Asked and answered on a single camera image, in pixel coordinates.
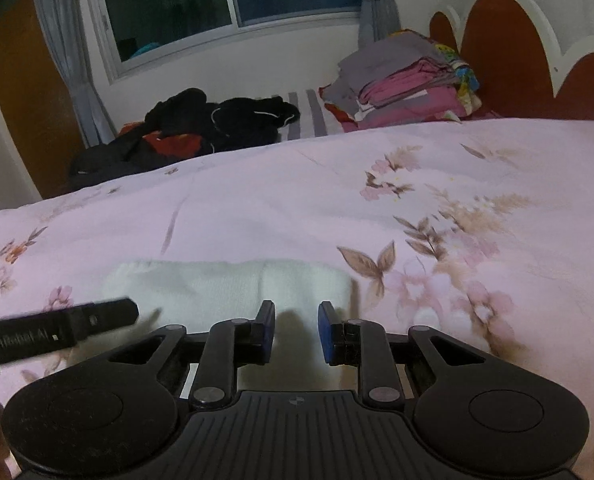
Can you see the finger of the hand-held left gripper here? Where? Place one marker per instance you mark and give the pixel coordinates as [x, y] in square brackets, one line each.
[108, 315]

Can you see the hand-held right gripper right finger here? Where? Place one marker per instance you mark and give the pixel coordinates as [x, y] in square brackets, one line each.
[326, 332]

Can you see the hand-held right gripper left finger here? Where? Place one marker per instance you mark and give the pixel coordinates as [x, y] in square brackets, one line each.
[266, 332]

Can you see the white knitted garment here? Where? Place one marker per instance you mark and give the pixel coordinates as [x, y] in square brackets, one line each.
[217, 285]

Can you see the pile of dark clothes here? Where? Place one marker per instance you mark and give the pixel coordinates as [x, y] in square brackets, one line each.
[172, 130]

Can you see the stack of folded clothes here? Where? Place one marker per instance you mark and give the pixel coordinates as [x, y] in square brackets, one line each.
[402, 80]

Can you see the pink floral blanket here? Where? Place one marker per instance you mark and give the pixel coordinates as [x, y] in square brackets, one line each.
[427, 220]

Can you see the red cloth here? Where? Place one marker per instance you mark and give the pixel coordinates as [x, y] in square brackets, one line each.
[172, 145]

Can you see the black bag with white trim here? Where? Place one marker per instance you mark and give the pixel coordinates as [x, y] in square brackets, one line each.
[257, 120]

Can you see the grey striped bed sheet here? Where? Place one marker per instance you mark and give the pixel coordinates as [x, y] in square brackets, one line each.
[307, 115]

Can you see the brown wooden door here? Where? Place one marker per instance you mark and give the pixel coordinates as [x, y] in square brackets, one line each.
[17, 95]

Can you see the grey curtain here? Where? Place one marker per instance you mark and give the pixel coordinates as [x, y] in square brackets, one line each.
[377, 0]
[72, 55]

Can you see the white framed window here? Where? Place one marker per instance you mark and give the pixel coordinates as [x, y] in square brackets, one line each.
[222, 5]

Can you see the red and white scalloped headboard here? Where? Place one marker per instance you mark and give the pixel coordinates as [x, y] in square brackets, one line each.
[517, 60]

